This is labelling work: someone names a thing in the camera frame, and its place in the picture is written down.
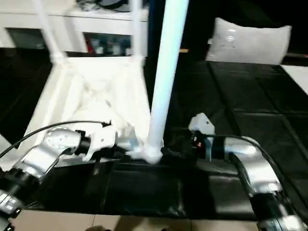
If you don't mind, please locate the white plastic table top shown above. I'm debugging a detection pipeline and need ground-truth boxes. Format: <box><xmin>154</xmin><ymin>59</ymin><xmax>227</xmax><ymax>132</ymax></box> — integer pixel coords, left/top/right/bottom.
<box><xmin>12</xmin><ymin>54</ymin><xmax>167</xmax><ymax>168</ymax></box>

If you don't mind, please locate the grey cushion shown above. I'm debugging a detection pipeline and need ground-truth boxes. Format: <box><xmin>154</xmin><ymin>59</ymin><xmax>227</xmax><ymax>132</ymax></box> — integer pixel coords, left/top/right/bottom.
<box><xmin>205</xmin><ymin>17</ymin><xmax>293</xmax><ymax>65</ymax></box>

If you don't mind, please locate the white glass-door cabinet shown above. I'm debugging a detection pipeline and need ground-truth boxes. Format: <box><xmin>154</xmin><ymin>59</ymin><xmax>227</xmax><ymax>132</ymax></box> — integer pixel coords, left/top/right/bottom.
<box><xmin>0</xmin><ymin>0</ymin><xmax>150</xmax><ymax>54</ymax></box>

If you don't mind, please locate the black sofa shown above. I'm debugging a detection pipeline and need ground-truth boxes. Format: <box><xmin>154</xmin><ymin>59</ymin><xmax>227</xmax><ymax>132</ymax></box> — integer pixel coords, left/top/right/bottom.
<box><xmin>147</xmin><ymin>0</ymin><xmax>308</xmax><ymax>64</ymax></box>

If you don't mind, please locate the white flat board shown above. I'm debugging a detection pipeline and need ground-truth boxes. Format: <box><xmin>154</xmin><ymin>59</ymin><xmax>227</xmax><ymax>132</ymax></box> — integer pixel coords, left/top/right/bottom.
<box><xmin>281</xmin><ymin>64</ymin><xmax>308</xmax><ymax>96</ymax></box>

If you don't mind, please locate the dark cabled device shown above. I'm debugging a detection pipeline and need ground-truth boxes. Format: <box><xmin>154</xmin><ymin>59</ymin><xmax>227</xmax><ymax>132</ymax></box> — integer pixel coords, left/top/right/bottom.
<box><xmin>76</xmin><ymin>0</ymin><xmax>145</xmax><ymax>12</ymax></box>

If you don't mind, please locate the black work mat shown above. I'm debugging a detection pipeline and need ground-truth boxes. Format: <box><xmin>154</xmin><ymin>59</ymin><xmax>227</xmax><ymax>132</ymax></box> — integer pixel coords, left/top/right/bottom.
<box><xmin>0</xmin><ymin>46</ymin><xmax>308</xmax><ymax>222</ymax></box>

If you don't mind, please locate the white plastic table leg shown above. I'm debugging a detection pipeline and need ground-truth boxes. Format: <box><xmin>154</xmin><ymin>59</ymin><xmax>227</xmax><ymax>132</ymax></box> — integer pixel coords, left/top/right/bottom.
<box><xmin>33</xmin><ymin>0</ymin><xmax>69</xmax><ymax>67</ymax></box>
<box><xmin>143</xmin><ymin>0</ymin><xmax>190</xmax><ymax>165</ymax></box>
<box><xmin>128</xmin><ymin>0</ymin><xmax>148</xmax><ymax>64</ymax></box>
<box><xmin>0</xmin><ymin>134</ymin><xmax>12</xmax><ymax>170</ymax></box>

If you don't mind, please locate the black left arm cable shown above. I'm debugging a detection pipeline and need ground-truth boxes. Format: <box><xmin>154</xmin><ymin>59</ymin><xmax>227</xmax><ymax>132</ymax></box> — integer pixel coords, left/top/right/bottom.
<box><xmin>0</xmin><ymin>120</ymin><xmax>113</xmax><ymax>160</ymax></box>

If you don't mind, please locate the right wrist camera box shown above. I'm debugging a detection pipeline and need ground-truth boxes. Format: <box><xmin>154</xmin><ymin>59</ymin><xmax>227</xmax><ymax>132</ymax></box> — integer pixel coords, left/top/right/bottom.
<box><xmin>188</xmin><ymin>113</ymin><xmax>216</xmax><ymax>146</ymax></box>

